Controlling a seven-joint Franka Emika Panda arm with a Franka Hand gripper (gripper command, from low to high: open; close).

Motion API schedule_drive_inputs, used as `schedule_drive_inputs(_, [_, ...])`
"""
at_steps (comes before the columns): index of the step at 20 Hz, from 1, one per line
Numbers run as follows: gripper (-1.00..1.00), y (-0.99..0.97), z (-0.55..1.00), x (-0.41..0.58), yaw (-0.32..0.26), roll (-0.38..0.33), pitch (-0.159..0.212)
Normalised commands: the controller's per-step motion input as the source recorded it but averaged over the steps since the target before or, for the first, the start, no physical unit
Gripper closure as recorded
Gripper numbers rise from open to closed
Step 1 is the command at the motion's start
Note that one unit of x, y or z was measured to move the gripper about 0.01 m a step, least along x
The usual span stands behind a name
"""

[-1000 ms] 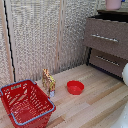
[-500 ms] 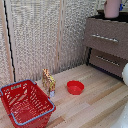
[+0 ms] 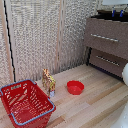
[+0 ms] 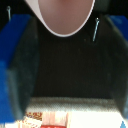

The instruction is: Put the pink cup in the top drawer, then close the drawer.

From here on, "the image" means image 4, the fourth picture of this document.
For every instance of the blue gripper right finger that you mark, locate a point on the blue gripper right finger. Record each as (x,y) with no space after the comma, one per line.
(120,63)

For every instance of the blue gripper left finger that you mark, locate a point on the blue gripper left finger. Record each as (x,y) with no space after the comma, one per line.
(18,66)

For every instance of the toy giraffe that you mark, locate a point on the toy giraffe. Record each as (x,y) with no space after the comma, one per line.
(40,120)

